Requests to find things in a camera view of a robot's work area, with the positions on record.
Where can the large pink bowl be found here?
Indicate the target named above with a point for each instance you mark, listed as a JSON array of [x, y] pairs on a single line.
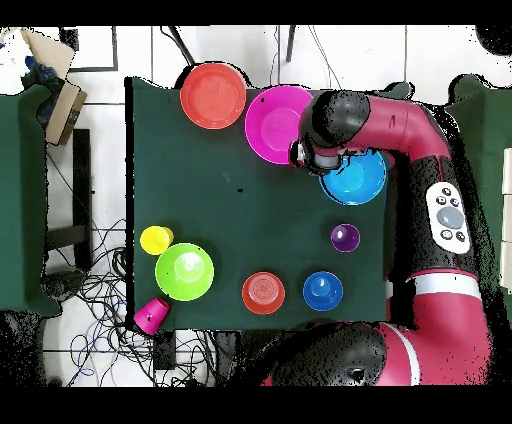
[[272, 124]]

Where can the green bowl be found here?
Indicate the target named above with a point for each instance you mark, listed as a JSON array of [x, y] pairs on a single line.
[[184, 272]]

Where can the small dark blue bowl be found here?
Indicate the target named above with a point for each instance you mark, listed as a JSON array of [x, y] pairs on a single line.
[[322, 291]]

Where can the light blue bowl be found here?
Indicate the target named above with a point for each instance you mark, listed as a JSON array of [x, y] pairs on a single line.
[[358, 184]]

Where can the large shallow orange bowl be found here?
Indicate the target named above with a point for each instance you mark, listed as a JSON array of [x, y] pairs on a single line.
[[212, 96]]

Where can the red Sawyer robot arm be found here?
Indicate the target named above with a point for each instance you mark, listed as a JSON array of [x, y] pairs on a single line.
[[448, 340]]

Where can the dark green table cloth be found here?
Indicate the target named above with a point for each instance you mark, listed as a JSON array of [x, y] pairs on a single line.
[[192, 180]]

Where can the small orange bowl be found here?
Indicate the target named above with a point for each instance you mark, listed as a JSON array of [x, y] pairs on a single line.
[[264, 292]]

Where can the purple cup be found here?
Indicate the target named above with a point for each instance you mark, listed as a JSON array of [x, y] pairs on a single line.
[[345, 238]]

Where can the yellow cup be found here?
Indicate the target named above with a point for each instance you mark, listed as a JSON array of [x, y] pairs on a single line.
[[155, 240]]

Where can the pink cup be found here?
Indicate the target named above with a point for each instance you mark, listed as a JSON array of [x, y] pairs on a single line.
[[152, 314]]

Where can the brown cardboard box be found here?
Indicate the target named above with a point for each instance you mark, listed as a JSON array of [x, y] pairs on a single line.
[[66, 112]]

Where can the green cloth covered table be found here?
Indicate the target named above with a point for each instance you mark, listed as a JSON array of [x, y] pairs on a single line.
[[20, 200], [490, 132]]

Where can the white boxes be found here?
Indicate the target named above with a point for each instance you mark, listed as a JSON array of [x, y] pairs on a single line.
[[508, 220]]

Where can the beige board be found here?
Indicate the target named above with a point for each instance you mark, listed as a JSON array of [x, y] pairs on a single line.
[[50, 50]]

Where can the black stool frame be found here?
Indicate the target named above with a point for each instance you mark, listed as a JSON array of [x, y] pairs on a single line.
[[82, 180]]

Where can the black camera tripod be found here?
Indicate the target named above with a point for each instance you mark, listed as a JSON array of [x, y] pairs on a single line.
[[182, 46]]

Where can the black pedestal leg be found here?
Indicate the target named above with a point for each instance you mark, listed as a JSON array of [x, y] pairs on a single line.
[[60, 284]]

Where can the black floor frame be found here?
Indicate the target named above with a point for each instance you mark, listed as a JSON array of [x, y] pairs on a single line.
[[92, 70]]

